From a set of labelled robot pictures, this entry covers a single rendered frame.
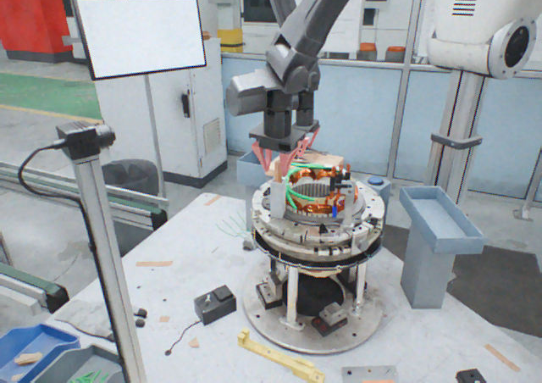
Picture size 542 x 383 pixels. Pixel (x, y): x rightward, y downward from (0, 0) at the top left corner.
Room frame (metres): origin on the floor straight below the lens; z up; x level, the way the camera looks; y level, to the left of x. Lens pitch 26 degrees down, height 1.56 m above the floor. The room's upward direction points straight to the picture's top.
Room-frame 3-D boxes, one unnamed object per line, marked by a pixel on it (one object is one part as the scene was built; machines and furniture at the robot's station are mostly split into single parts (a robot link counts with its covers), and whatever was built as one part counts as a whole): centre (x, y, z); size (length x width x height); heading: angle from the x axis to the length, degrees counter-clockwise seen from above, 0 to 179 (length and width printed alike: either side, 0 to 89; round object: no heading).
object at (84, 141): (0.49, 0.25, 1.37); 0.06 x 0.04 x 0.04; 132
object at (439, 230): (0.82, -0.41, 0.92); 0.25 x 0.11 x 0.28; 1
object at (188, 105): (3.34, 0.99, 0.60); 1.02 x 0.55 x 1.20; 67
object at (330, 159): (1.11, -0.10, 1.05); 0.20 x 0.19 x 0.02; 65
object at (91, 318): (0.74, 0.45, 0.79); 0.24 x 0.12 x 0.02; 67
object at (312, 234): (0.81, -0.11, 1.09); 0.32 x 0.32 x 0.01
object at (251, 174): (1.18, 0.04, 0.92); 0.17 x 0.11 x 0.28; 155
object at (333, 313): (0.71, -0.15, 0.83); 0.05 x 0.04 x 0.02; 123
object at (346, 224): (0.69, -0.16, 1.15); 0.03 x 0.02 x 0.12; 61
